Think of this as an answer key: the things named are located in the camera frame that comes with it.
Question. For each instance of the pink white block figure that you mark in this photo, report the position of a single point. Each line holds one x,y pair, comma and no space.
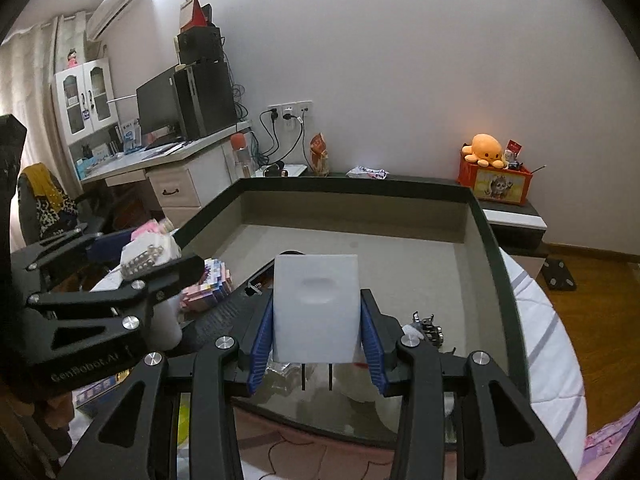
147,252

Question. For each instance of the small red and white items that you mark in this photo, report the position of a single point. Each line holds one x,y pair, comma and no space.
514,152

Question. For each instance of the chair with draped clothes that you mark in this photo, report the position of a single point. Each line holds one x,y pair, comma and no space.
50,205

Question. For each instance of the white printed packet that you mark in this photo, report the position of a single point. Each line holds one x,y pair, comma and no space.
367,172

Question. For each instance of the white wall socket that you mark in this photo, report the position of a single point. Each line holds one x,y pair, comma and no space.
290,110

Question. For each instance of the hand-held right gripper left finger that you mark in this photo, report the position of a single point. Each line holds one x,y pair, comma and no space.
260,345

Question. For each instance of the clear bottle with orange cap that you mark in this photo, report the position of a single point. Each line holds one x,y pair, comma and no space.
240,155

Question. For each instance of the white and black low cabinet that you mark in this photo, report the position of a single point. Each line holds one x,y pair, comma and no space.
515,225

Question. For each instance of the white striped quilt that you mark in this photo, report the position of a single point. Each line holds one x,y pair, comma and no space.
550,360

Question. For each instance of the orange figurine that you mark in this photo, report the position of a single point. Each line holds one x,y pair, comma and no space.
320,155

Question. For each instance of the small pink doll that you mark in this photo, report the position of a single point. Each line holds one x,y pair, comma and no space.
72,57

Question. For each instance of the blue and gold box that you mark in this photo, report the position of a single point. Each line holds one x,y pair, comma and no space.
95,390

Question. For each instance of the clear faceted ornament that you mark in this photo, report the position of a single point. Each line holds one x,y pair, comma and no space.
425,332

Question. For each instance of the beige curtain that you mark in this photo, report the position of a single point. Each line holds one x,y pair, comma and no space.
25,75

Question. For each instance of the white air conditioner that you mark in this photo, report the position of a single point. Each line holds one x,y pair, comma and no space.
112,2

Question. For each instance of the black computer tower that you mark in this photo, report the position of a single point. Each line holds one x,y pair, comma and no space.
205,97

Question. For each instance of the black speaker box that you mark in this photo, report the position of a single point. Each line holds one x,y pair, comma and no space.
200,45

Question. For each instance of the orange octopus plush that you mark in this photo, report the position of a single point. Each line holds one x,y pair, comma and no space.
484,149

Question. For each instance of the red item on speaker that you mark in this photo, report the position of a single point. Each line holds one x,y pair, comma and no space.
195,12

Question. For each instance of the beige drawer cabinet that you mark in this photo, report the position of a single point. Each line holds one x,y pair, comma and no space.
175,185

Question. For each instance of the small black device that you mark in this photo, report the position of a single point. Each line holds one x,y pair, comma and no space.
275,170

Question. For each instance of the white charger adapter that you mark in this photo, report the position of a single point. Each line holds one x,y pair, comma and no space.
315,305

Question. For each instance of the pink printed blanket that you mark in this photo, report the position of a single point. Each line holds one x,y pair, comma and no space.
610,440

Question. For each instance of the white glass-door cabinet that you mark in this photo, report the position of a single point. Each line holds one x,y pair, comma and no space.
85,100

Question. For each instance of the orange printed box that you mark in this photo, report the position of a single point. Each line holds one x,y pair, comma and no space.
500,182

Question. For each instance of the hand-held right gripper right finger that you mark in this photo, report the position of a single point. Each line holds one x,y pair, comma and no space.
372,345

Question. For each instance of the blue and white box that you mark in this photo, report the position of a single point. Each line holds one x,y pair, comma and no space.
130,137

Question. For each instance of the white desk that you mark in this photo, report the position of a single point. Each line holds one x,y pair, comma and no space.
150,155

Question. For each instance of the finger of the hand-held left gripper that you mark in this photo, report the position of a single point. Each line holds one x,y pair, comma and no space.
75,249
170,272

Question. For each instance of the black computer monitor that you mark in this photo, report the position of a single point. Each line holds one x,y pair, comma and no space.
160,102

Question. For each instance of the black bathroom scale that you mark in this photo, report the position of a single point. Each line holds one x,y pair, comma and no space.
560,272

